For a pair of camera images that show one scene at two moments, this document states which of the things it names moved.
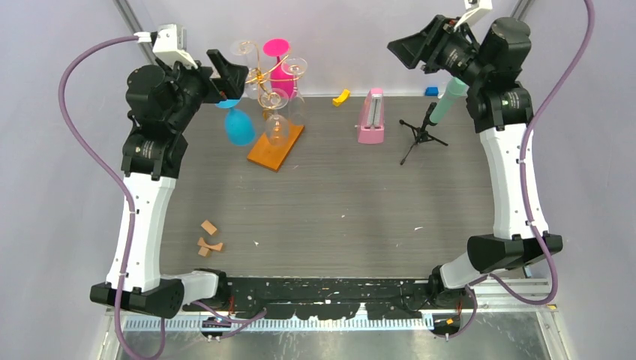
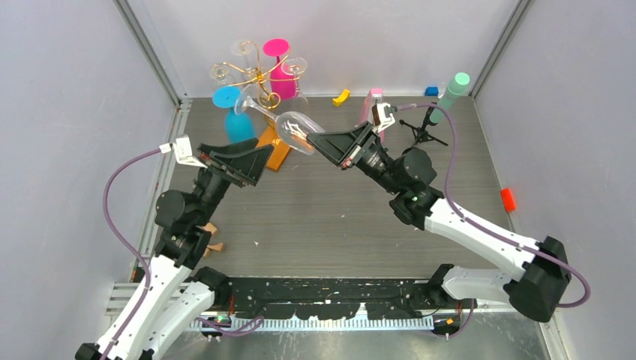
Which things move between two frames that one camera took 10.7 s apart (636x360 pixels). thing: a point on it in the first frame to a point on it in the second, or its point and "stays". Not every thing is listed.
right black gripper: (427, 45) to (346, 149)
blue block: (432, 91) stays
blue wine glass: (239, 124) stays
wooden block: (208, 227) stays
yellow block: (341, 98) stays
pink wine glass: (283, 77) stays
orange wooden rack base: (274, 145) stays
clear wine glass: (277, 127) to (292, 127)
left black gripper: (232, 76) to (243, 164)
